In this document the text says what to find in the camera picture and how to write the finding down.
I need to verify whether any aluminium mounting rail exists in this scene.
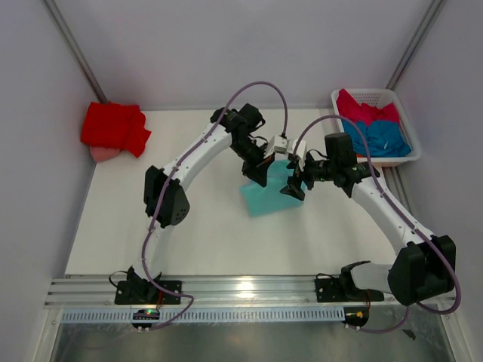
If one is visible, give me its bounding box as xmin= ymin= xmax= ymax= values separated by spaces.
xmin=43 ymin=274 xmax=457 ymax=309

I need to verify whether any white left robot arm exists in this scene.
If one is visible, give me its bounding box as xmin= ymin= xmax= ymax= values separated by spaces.
xmin=116 ymin=103 xmax=275 ymax=304

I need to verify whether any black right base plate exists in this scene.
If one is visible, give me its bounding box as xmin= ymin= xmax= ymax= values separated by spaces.
xmin=314 ymin=274 xmax=384 ymax=302

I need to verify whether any blue t shirt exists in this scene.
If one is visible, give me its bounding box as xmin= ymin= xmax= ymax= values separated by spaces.
xmin=342 ymin=121 xmax=411 ymax=158

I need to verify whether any pink folded t shirt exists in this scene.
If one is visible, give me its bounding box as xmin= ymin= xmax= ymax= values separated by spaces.
xmin=90 ymin=146 xmax=121 ymax=163

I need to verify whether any magenta t shirt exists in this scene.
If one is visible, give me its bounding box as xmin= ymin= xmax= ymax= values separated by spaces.
xmin=336 ymin=89 xmax=400 ymax=126

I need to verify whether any teal t shirt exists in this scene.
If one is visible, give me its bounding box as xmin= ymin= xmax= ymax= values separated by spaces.
xmin=239 ymin=160 xmax=303 ymax=217

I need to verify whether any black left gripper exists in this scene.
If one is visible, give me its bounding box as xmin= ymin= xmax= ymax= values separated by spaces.
xmin=231 ymin=137 xmax=276 ymax=189

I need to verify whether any red folded t shirt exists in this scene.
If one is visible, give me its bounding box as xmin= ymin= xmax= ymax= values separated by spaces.
xmin=80 ymin=102 xmax=151 ymax=158

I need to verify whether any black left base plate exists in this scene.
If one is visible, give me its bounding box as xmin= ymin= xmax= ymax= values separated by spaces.
xmin=114 ymin=281 xmax=180 ymax=305

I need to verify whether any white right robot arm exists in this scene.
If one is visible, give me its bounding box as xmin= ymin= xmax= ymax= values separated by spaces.
xmin=281 ymin=133 xmax=456 ymax=306

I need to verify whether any white plastic basket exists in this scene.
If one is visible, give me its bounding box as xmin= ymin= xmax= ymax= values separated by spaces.
xmin=331 ymin=88 xmax=421 ymax=167

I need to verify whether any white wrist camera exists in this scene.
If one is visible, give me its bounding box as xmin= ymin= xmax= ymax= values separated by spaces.
xmin=287 ymin=139 xmax=306 ymax=170
xmin=264 ymin=135 xmax=288 ymax=158

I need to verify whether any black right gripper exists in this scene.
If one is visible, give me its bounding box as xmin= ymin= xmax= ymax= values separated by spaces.
xmin=279 ymin=152 xmax=337 ymax=201

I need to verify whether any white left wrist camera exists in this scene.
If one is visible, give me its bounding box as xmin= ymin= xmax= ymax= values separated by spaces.
xmin=264 ymin=135 xmax=288 ymax=158

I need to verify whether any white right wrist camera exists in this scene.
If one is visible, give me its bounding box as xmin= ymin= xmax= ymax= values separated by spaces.
xmin=287 ymin=139 xmax=306 ymax=170

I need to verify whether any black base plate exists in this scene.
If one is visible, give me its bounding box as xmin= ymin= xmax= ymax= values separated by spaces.
xmin=114 ymin=281 xmax=180 ymax=305
xmin=314 ymin=274 xmax=384 ymax=302

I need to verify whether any white slotted cable duct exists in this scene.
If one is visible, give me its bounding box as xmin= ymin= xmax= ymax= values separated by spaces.
xmin=60 ymin=306 xmax=346 ymax=324

